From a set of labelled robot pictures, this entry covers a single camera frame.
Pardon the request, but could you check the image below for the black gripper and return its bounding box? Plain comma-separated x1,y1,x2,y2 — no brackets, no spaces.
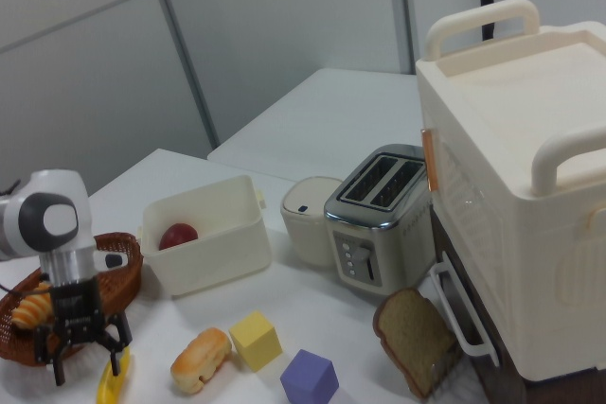
33,278,134,387

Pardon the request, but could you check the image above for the yellow toy banana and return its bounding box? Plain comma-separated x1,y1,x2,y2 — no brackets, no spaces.
96,345,132,404

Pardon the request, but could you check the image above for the white rectangular plastic container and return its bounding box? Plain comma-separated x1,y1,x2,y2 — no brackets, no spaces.
137,174,273,299

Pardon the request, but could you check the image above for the spiral toy croissant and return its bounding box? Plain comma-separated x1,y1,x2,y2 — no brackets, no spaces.
9,280,56,330

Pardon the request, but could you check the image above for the brown wicker basket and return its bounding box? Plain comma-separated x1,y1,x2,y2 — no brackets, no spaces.
0,232,144,367

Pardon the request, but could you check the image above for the golden toy bread roll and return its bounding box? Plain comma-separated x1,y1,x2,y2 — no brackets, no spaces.
169,326,234,395

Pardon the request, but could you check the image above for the red toy apple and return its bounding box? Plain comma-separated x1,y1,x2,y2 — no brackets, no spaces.
158,222,200,252

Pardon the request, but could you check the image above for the yellow foam cube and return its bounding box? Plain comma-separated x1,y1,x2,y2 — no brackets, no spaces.
228,310,284,374

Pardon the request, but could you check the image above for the purple foam cube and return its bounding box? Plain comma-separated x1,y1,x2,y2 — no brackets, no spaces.
279,348,340,404

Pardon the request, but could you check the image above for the small white lidded bin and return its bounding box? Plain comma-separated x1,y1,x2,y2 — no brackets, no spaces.
280,175,345,269

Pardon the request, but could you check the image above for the silver two-slot toaster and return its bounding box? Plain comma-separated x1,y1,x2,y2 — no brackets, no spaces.
323,143,437,297

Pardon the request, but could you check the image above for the brown toy bread slice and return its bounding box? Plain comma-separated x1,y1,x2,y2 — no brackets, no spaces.
372,287,463,399

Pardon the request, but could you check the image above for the dark brown cabinet white handle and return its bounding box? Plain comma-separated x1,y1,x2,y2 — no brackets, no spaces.
428,207,606,404

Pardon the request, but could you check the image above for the large cream box with handles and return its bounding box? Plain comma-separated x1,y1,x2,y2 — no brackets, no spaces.
415,0,606,384

